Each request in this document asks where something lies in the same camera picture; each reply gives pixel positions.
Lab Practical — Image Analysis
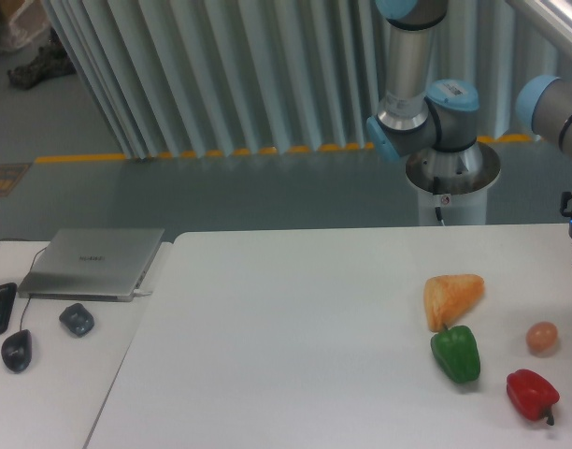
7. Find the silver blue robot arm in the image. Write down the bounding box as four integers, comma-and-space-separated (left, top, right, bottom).
366, 1, 572, 240

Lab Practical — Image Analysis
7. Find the green bell pepper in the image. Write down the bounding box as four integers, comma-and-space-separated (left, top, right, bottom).
430, 326, 481, 384

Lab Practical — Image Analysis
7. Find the red bell pepper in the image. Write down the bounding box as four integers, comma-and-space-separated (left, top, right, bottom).
507, 369, 560, 426

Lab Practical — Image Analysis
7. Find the brown egg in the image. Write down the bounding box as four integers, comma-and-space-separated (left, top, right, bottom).
525, 321, 558, 355

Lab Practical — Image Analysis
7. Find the orange puff pastry triangle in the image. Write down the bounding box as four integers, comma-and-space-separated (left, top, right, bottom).
423, 274, 485, 332

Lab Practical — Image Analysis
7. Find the white folding curtain partition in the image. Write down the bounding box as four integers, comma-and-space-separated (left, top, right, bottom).
44, 1, 561, 159

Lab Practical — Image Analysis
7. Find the silver closed laptop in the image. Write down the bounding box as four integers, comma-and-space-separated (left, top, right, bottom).
18, 228, 164, 302

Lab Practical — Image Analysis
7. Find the dark grey mouse cradle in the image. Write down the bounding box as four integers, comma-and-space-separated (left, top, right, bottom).
59, 303, 95, 338

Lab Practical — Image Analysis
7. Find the dark camouflage bag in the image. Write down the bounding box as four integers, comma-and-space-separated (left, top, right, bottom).
7, 28, 77, 90

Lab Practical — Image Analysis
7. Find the black computer mouse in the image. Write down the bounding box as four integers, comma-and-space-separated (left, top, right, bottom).
1, 329, 33, 373

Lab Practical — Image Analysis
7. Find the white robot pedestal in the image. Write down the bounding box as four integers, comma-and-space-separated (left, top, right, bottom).
406, 142, 501, 226

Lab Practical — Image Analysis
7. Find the white laptop charging cable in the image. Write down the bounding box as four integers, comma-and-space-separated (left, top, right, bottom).
132, 266, 154, 297

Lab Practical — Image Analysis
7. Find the black mouse cable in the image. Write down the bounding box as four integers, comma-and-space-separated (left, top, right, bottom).
0, 238, 47, 331

